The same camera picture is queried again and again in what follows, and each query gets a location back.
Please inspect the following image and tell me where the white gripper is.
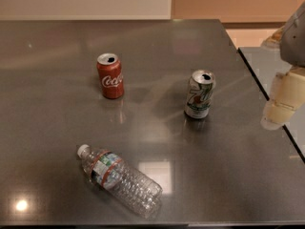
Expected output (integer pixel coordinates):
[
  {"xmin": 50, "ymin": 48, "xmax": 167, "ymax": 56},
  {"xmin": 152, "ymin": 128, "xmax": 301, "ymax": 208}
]
[{"xmin": 261, "ymin": 2, "xmax": 305, "ymax": 130}]

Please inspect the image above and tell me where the clear plastic water bottle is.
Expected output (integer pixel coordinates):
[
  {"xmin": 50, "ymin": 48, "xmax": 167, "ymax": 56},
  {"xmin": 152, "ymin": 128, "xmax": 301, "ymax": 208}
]
[{"xmin": 77, "ymin": 144, "xmax": 163, "ymax": 219}]

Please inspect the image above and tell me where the white green 7Up can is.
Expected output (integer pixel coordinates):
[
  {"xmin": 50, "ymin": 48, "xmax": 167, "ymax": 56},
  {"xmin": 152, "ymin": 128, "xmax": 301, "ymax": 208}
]
[{"xmin": 184, "ymin": 70, "xmax": 215, "ymax": 119}]

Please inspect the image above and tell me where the red Coca-Cola can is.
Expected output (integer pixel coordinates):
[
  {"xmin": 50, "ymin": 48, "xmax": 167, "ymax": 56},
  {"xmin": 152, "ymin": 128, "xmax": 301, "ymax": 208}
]
[{"xmin": 96, "ymin": 52, "xmax": 124, "ymax": 99}]

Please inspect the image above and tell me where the grey side table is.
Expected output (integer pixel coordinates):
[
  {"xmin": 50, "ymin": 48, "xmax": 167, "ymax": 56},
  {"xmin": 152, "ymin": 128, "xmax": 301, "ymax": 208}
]
[{"xmin": 237, "ymin": 47, "xmax": 305, "ymax": 162}]

